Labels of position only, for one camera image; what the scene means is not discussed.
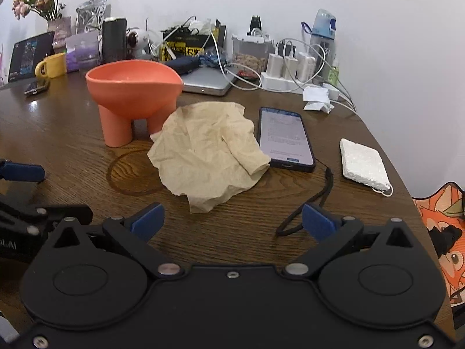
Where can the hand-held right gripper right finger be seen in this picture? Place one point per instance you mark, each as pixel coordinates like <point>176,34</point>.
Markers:
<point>319,223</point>

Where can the small green bottle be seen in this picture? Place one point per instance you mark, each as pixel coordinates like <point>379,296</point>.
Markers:
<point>333,74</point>

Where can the small black phone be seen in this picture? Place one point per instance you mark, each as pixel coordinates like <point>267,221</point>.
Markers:
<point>36,87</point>

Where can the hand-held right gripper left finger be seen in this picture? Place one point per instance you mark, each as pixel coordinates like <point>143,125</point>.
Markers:
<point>147,223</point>

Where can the clear snack container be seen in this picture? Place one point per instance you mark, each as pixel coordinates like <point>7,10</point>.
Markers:
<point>252,54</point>

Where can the white charger plug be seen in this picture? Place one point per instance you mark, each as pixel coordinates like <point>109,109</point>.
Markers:
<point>290,67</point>
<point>306,67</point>
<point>275,66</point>

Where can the purple tissue box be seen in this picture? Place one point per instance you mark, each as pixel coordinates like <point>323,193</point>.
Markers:
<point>74,60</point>

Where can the crumpled white tissue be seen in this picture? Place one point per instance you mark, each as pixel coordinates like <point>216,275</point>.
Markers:
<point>318,98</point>

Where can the blue lid water bottle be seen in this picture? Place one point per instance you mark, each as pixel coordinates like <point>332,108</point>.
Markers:
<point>323,29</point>

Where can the orange footed bowl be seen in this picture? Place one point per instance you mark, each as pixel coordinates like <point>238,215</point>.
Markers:
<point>134,91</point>

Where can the black figure clip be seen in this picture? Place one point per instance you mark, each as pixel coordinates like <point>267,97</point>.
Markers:
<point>256,25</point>

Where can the glass flower vase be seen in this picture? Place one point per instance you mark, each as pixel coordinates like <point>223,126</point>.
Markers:
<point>60,29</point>

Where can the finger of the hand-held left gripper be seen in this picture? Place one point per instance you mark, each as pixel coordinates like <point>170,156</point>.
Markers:
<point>72,214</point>
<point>21,172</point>

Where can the silver laptop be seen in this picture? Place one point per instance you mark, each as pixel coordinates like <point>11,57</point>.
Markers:
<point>207,81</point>

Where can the silver foil bag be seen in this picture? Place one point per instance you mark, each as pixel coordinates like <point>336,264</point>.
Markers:
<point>90,12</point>

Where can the black and yellow box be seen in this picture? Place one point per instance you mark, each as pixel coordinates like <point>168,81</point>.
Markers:
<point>185,41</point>

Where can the orange fox cushion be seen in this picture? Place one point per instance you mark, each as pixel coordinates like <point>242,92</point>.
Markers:
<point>447,211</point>

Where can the white power strip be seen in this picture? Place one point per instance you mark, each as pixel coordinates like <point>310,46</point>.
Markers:
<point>279,84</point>

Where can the yellow mug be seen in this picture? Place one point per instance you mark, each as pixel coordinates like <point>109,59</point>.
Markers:
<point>54,66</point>

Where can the white round camera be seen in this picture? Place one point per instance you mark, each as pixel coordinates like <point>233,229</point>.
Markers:
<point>138,41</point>

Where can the clear glass cup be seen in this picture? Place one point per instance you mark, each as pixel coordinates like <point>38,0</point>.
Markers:
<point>89,54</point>

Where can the black speaker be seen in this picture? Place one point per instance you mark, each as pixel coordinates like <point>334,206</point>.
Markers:
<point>114,40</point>

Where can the small red packet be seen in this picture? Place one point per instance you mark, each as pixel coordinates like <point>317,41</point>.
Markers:
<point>247,74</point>

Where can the dark blue pouch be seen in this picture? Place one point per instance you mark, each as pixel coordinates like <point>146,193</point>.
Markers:
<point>181,65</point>

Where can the black tablet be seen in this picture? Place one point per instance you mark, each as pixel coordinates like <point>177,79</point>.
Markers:
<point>29,56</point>

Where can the brown paper napkin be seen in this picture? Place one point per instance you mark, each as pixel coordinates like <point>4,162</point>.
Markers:
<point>207,145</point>

